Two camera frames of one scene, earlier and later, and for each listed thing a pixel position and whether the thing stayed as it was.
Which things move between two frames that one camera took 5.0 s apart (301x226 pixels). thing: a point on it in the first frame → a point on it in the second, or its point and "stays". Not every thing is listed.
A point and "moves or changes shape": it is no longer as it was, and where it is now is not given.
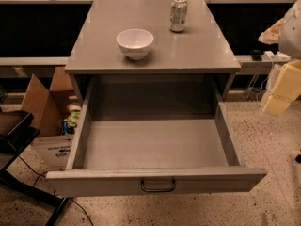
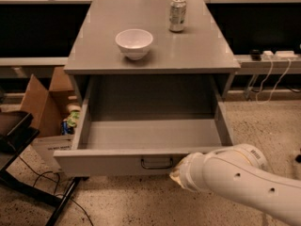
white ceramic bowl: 134,42 stays
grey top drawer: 153,138 moves or changes shape
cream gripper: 292,37 → 192,170
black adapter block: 256,55 stays
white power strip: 270,56 stays
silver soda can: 179,11 stays
